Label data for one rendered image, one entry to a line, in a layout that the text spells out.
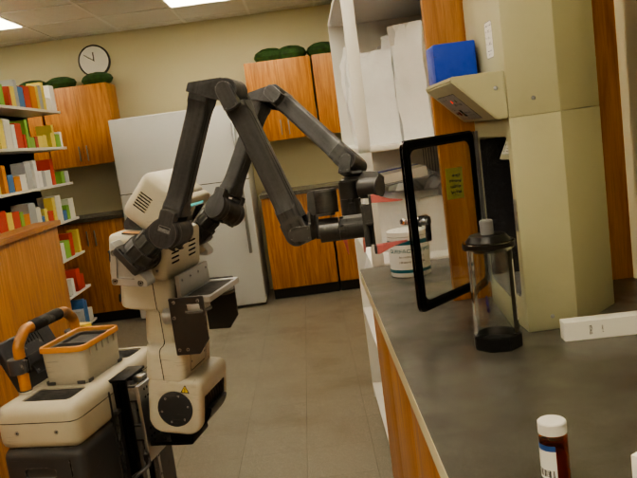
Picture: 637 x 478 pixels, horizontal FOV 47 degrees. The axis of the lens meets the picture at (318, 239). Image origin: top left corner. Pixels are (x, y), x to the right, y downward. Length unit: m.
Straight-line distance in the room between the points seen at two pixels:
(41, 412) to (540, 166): 1.42
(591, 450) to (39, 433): 1.49
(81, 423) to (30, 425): 0.14
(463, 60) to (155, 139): 4.97
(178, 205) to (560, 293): 0.92
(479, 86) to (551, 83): 0.15
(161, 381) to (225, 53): 5.35
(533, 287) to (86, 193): 6.14
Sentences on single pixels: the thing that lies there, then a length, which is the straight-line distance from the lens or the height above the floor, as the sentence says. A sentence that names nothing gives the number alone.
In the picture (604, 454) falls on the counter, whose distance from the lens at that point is 1.12.
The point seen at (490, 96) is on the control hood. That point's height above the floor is 1.46.
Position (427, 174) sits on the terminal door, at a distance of 1.73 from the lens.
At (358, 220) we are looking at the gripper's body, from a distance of 1.72.
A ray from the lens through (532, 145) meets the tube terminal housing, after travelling 1.63.
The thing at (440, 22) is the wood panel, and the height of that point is 1.67.
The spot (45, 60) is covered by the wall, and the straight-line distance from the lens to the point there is 7.56.
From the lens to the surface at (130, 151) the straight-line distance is 6.61.
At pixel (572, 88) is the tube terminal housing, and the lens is 1.70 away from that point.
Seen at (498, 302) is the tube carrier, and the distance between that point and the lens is 1.53.
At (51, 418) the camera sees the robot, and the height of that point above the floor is 0.78.
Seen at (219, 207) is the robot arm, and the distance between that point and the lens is 2.22.
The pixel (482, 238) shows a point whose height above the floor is 1.18.
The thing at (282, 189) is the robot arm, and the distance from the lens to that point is 1.74.
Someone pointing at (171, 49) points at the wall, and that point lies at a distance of 7.27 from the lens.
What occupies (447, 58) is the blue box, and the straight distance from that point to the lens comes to 1.79.
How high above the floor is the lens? 1.42
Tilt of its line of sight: 8 degrees down
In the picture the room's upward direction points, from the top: 8 degrees counter-clockwise
